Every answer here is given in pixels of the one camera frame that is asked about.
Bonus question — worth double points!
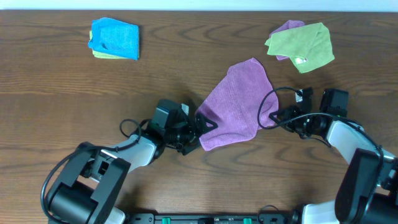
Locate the light green folded cloth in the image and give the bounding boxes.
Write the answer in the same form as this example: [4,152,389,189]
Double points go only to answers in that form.
[89,34,124,60]

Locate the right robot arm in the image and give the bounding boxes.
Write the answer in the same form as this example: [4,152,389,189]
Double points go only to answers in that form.
[269,88,397,223]

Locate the blue folded cloth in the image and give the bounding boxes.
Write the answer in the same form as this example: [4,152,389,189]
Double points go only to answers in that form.
[88,17,140,60]

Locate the purple cloth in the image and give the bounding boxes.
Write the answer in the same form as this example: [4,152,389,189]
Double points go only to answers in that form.
[197,58,279,151]
[265,20,305,60]

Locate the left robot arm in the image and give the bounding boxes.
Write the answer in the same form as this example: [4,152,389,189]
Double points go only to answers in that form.
[40,109,218,224]

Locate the purple cloth under green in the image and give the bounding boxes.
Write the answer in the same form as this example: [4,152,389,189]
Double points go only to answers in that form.
[265,20,305,60]

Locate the left black cable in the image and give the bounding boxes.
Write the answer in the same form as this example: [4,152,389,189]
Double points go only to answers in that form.
[40,119,147,223]

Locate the green crumpled cloth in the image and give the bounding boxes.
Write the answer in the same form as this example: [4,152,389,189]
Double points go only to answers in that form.
[265,22,335,73]

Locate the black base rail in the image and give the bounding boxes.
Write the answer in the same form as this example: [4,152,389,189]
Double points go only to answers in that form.
[125,212,301,224]

